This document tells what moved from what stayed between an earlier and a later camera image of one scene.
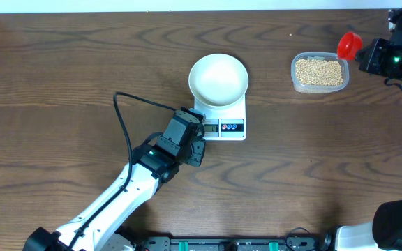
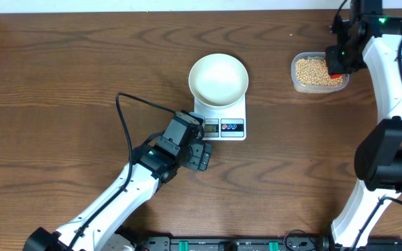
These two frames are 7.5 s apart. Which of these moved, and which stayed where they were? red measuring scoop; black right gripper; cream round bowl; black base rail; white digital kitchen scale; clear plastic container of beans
Moved: red measuring scoop; black right gripper
Stayed: cream round bowl; white digital kitchen scale; black base rail; clear plastic container of beans
